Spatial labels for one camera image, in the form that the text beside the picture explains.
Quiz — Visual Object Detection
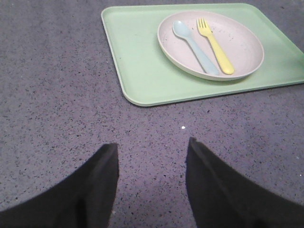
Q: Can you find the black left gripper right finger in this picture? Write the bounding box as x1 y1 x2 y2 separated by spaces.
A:
186 137 304 228

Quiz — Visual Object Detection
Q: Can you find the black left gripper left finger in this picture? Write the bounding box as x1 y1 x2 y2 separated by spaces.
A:
0 143 119 228

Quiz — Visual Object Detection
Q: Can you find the speckled white plate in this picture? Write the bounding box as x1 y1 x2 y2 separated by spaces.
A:
157 10 264 81

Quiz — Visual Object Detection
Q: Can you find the light blue plastic spoon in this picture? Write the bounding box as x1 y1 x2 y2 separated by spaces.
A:
172 20 219 75

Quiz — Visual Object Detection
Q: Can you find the light green plastic tray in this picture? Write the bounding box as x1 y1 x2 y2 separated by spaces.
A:
101 3 304 106

